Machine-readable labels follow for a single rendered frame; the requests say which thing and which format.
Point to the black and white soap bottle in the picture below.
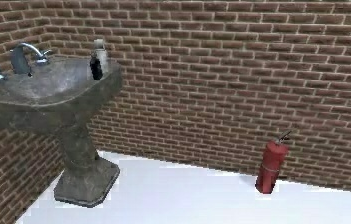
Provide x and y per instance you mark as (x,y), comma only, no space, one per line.
(98,61)

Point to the red fire extinguisher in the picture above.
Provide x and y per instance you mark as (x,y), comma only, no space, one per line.
(270,165)

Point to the silver sink faucet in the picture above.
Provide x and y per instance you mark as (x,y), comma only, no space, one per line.
(20,60)

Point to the grey stone pedestal sink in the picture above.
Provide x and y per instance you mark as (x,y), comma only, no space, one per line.
(59,86)

